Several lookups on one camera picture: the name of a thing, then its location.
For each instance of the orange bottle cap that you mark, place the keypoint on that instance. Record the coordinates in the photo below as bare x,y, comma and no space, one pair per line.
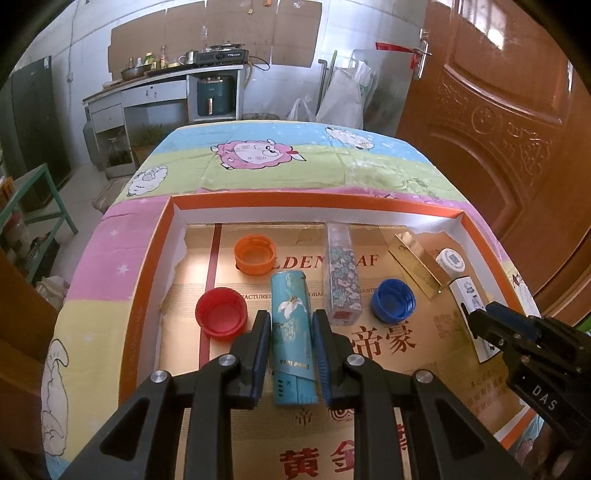
244,261

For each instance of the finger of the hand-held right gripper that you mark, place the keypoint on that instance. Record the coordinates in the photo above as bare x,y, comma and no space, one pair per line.
510,314
491,332

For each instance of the dark green air fryer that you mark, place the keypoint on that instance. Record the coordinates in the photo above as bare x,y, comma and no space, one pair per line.
214,94

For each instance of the shallow orange-rimmed cardboard box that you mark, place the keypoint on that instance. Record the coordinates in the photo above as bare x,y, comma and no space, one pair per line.
323,202

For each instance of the metal wok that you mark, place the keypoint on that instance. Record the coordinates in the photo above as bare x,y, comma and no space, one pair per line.
136,71

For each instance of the black gas stove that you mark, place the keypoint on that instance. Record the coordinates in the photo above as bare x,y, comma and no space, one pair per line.
224,55

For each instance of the white woven bag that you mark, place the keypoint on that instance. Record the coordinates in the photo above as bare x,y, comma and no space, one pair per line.
344,97

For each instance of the white printed bottle cap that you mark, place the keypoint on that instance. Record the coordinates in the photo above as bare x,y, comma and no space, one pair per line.
450,261

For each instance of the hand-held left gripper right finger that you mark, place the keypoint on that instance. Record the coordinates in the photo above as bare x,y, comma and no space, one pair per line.
323,357

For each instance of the grey kitchen counter cabinet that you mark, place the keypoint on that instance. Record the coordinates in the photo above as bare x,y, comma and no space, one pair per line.
152,92

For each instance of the cardboard sheets on wall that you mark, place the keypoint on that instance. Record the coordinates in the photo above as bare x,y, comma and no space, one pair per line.
207,27

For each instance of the red ribbon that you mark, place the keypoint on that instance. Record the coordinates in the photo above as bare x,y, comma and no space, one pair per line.
392,47

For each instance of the flat brown cardboard liner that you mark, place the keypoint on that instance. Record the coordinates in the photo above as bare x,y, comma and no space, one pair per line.
415,383

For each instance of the red bottle cap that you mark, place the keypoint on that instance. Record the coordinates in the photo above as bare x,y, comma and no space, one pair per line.
207,318

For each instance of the dark green refrigerator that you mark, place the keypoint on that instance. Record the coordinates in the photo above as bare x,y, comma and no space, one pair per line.
37,129

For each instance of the teal flower print box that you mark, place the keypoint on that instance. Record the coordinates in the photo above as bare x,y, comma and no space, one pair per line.
291,332

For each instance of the small gold box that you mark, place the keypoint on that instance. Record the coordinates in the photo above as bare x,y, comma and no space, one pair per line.
415,267

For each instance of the green metal stand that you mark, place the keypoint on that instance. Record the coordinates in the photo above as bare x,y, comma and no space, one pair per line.
55,198

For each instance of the printed cartoon sheep blanket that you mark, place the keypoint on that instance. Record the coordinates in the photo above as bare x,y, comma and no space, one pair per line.
277,175

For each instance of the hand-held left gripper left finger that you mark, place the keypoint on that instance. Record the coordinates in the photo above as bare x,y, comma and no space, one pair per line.
261,350

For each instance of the blue bottle cap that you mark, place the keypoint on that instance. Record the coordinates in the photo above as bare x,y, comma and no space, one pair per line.
383,309

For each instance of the white cartoon print box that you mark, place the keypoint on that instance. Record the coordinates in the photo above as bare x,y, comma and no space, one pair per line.
466,290

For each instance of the metal mug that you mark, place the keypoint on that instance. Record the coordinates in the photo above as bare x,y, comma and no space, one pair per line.
187,58

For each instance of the clear floral pattern box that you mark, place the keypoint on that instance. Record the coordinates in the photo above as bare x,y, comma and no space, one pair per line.
342,277

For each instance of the grey gas cylinder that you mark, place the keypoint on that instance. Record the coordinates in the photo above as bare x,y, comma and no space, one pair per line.
90,143

